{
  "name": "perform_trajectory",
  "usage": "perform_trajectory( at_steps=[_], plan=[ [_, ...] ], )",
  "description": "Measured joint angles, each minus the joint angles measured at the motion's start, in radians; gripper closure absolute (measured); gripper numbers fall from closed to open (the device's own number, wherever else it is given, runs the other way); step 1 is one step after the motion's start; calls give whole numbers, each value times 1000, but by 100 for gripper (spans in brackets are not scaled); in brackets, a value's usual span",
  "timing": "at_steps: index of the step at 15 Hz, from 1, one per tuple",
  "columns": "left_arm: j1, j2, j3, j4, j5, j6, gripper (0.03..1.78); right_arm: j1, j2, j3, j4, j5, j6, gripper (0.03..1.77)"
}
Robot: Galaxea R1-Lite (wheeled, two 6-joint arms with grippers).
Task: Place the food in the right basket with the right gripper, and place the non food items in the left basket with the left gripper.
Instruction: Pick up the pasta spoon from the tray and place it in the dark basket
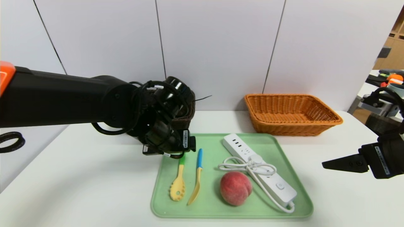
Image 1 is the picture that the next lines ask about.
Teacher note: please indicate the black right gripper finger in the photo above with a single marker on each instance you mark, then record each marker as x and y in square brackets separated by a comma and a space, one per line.
[350, 164]

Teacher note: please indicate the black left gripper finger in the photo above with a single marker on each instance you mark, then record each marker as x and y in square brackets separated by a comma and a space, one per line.
[192, 143]
[153, 150]

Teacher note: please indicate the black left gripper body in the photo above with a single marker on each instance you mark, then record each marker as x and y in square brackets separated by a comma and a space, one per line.
[186, 139]

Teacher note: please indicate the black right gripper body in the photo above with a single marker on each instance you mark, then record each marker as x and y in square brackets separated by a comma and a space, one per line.
[381, 160]

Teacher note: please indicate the red peach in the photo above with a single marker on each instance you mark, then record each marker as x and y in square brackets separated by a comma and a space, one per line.
[235, 188]

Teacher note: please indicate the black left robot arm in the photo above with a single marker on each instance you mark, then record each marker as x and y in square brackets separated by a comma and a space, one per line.
[63, 97]

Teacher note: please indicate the dark brown wicker basket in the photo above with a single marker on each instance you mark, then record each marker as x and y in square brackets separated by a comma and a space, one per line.
[186, 121]

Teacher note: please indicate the orange wicker basket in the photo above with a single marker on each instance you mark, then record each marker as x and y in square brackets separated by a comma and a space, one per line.
[284, 127]

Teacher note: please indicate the light green plastic tray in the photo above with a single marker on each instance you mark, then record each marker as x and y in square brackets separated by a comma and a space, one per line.
[211, 148]

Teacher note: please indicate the dark woven seat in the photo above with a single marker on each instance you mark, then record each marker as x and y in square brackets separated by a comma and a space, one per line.
[380, 124]

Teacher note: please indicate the black zip tie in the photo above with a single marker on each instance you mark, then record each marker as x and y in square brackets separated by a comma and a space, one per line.
[203, 97]

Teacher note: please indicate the grey blue cup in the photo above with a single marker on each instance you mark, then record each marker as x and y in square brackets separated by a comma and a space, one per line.
[398, 86]

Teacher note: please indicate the black gear pile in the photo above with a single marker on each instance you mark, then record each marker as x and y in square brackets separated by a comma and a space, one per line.
[374, 80]

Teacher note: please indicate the orange object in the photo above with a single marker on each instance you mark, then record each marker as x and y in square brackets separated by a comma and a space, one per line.
[395, 78]

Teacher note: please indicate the wooden shelf unit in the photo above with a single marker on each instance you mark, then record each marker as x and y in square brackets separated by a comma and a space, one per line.
[393, 53]

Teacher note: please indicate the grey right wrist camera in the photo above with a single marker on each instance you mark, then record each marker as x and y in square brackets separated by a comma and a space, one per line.
[378, 108]

